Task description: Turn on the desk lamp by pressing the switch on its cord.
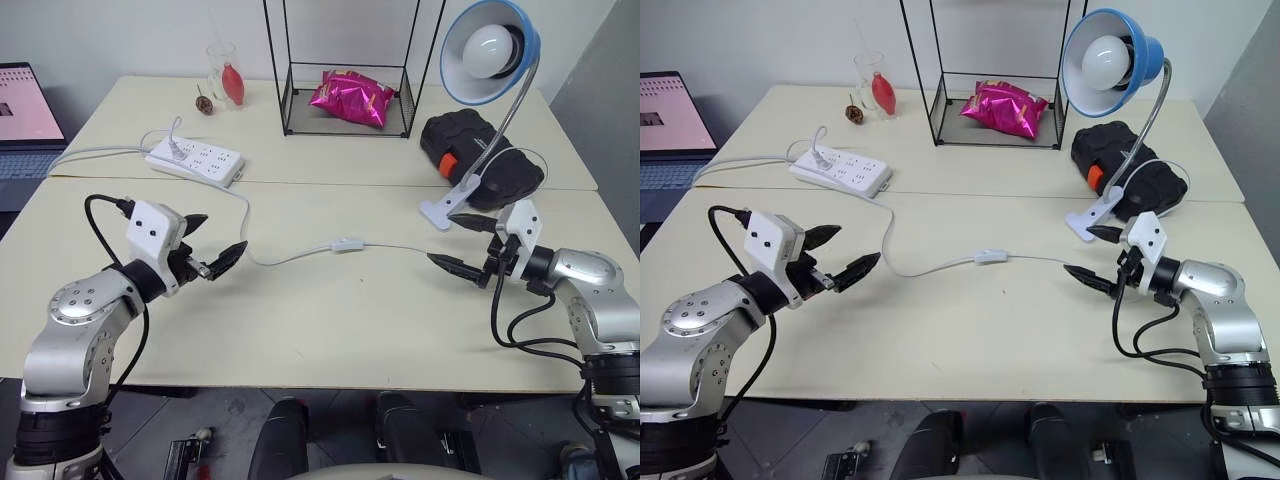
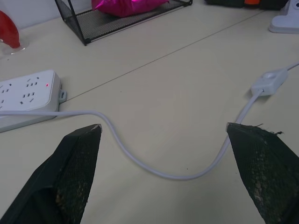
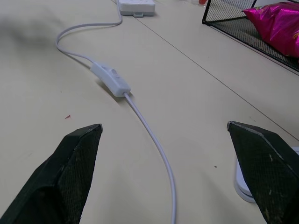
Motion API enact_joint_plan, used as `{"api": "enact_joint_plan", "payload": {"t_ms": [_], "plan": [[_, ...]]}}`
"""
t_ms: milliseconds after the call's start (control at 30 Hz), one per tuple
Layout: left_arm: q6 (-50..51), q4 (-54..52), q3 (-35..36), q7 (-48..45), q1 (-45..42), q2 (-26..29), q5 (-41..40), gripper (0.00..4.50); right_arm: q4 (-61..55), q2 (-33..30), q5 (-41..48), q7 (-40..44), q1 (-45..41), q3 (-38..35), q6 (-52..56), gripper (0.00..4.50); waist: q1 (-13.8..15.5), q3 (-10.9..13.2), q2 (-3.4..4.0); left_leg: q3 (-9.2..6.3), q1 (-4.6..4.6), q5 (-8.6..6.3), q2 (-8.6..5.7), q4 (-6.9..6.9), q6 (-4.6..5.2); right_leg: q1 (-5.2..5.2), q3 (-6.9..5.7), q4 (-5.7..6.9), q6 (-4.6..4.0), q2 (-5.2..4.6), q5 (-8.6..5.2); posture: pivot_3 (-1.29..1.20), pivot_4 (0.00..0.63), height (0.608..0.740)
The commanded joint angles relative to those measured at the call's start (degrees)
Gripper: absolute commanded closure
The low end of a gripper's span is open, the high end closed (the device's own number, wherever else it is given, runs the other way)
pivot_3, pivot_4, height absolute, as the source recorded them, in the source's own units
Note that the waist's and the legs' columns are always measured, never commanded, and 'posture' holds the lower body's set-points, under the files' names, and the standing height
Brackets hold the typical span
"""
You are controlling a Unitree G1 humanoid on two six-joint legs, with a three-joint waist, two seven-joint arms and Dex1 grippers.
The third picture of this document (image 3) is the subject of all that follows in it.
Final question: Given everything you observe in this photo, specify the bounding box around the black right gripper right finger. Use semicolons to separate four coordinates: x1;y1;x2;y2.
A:
226;120;299;224

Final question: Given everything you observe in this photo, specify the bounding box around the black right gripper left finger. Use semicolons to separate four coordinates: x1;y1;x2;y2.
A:
0;123;103;224

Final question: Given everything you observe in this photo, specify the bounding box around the white round object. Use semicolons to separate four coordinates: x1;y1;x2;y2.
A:
234;146;299;203

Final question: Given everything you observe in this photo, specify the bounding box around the magenta foil snack bag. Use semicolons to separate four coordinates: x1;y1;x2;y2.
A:
242;1;299;58

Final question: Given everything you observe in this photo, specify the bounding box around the white power strip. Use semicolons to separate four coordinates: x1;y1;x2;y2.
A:
116;0;156;18

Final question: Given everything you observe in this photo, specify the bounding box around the white cable with inline switch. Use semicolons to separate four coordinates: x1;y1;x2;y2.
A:
55;0;177;224

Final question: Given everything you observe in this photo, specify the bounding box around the white inline cord switch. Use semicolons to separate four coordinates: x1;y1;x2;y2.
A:
90;61;131;97

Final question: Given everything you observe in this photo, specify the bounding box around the black wire mesh basket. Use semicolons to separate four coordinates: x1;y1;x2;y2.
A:
202;0;299;76

